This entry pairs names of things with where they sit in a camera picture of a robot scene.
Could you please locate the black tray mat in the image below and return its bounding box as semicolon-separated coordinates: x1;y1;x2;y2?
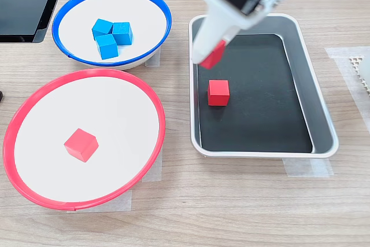
195;33;315;153

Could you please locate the translucent tape sheet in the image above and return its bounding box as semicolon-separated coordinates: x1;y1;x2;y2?
325;46;370;134

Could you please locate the black glossy panel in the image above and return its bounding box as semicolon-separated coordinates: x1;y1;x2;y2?
0;0;69;44

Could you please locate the white plate red rim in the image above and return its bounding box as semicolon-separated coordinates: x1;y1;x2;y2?
2;68;167;212

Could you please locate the small red cube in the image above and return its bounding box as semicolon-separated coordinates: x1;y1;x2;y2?
64;127;99;164
199;40;226;70
207;79;231;106

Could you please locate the steel tray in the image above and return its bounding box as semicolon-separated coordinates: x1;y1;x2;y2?
188;13;339;160

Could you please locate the translucent tape strip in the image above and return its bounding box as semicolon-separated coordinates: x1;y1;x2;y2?
141;145;163;183
66;189;132;213
282;157;335;178
144;46;161;68

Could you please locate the white plate blue rim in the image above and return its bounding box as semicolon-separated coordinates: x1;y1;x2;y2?
51;0;173;71

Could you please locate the small blue cube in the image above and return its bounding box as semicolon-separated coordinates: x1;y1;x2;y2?
111;21;134;46
95;34;119;60
91;18;114;41

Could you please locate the pale perforated base plate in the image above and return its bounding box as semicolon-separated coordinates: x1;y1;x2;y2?
349;55;370;97

